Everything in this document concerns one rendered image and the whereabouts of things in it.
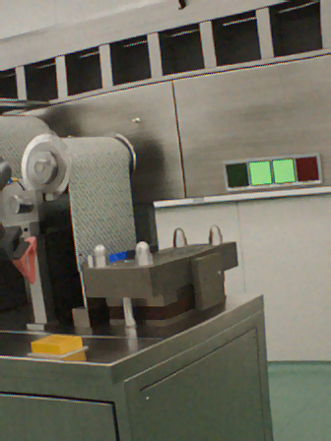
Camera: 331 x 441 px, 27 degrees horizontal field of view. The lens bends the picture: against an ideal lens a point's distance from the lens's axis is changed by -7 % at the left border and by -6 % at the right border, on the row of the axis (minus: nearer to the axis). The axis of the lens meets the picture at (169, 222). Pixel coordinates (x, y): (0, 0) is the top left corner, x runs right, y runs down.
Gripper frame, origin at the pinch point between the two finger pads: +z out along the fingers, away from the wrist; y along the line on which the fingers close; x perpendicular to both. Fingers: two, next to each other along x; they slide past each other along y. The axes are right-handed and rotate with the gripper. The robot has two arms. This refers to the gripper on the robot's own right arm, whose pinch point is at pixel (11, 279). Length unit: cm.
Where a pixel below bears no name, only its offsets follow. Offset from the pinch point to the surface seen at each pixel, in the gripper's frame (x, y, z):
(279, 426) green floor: -127, 9, 192
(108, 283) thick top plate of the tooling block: -19.3, -7.2, 16.3
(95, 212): -37.6, 1.1, 10.8
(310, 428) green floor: -126, -6, 192
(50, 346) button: 4.7, -5.4, 12.0
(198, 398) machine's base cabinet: -8.0, -23.0, 39.4
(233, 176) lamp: -58, -25, 17
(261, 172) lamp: -57, -32, 16
